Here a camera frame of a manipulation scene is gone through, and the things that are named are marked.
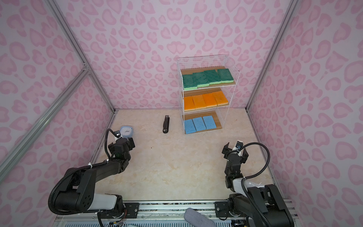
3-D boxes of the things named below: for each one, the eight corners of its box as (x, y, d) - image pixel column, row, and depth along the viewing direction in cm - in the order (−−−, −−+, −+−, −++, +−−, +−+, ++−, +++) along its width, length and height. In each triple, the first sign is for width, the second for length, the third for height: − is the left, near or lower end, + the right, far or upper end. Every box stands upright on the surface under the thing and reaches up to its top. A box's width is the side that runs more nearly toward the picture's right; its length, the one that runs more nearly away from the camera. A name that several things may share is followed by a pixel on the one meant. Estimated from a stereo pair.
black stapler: (163, 133, 107) (162, 130, 105) (165, 118, 117) (164, 115, 114) (168, 133, 107) (167, 130, 105) (169, 118, 117) (169, 115, 114)
